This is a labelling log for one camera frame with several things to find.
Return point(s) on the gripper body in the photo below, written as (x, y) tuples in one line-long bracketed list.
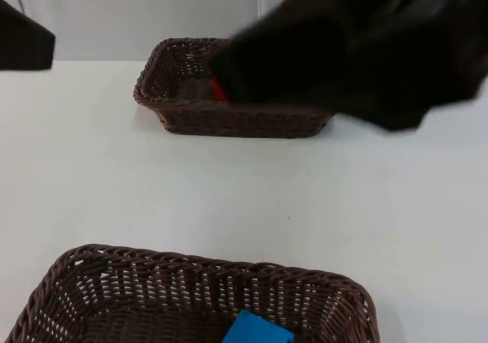
[(282, 65)]

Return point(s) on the red cube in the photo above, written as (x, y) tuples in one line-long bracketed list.
[(219, 90)]

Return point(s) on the blue cube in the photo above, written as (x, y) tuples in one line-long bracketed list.
[(255, 329)]

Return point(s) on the dark brown wicker basket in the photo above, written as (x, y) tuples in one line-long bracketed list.
[(126, 293), (244, 118)]

